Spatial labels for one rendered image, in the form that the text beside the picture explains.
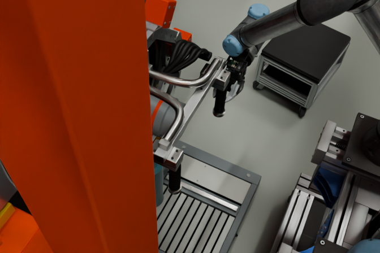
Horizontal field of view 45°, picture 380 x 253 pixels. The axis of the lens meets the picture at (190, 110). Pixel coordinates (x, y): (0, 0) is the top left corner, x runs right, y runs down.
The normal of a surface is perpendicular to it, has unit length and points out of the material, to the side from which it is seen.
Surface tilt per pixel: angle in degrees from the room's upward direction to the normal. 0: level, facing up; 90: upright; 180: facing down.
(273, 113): 0
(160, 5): 55
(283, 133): 0
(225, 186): 0
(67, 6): 90
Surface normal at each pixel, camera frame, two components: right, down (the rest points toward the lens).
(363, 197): 0.04, -0.61
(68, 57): 0.90, 0.37
